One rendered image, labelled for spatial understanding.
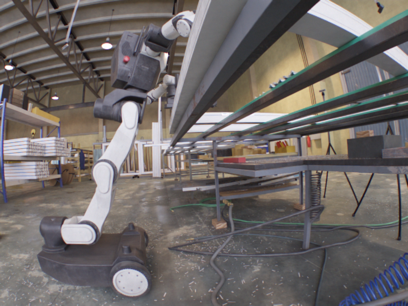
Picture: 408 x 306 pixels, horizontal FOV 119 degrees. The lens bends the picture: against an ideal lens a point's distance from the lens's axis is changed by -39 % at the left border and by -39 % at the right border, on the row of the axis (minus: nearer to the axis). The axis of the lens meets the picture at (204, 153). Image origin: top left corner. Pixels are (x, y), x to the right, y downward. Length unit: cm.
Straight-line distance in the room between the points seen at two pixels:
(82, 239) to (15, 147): 410
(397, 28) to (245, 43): 28
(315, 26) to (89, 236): 118
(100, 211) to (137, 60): 82
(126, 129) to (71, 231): 62
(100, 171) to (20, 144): 402
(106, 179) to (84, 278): 53
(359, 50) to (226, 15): 27
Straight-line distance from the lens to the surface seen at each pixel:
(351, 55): 46
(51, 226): 123
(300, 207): 226
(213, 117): 128
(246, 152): 251
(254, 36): 29
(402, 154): 89
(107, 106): 109
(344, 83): 823
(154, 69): 111
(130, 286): 100
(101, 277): 106
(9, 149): 519
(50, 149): 539
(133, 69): 107
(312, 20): 38
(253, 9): 27
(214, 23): 35
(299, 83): 56
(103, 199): 106
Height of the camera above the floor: 65
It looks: 1 degrees up
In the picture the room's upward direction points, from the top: 4 degrees counter-clockwise
